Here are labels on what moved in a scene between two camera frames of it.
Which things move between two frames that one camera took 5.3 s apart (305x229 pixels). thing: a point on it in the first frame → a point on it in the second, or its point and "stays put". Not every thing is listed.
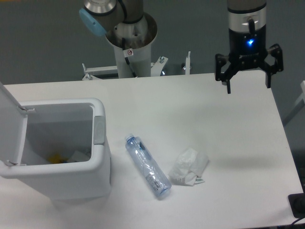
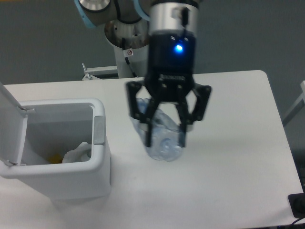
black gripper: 247,51 → 172,68
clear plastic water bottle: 160,184 → 165,142
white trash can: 67,154 stays put
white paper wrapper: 188,166 → 82,153
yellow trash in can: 57,159 stays put
